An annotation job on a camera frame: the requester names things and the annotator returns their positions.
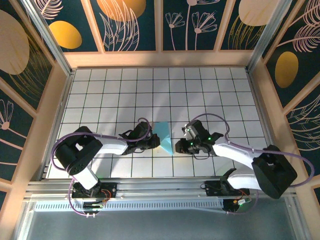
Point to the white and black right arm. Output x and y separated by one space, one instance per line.
232 155

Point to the navy wall panel white leaves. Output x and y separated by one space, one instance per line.
305 130

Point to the light blue cloth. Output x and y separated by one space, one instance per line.
163 131

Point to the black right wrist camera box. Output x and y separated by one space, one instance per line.
200 128

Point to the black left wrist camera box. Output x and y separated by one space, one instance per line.
143 129

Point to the grey metal sheet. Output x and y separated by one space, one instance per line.
150 226

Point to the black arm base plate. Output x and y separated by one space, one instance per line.
111 190
212 188

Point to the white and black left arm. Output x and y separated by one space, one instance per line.
112 147

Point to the aluminium corner post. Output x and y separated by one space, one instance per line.
266 37
51 40

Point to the navy panel golden oval feathers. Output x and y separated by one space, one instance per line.
287 70

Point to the aluminium table side rail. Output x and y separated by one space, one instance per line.
258 100
62 100

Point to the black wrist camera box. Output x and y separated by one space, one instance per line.
143 129
200 128

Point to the navy wall panel cream circle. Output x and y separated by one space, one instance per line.
12 42
250 12

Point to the navy wall panel golden oval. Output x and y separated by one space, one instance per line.
65 35

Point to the long aluminium base rail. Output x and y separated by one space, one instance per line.
160 190

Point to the navy panel golden circle leaves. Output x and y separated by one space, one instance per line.
120 25

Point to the navy wall panel two flowers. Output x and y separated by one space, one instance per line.
190 25

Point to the navy wall panel white flower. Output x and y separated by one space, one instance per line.
12 140

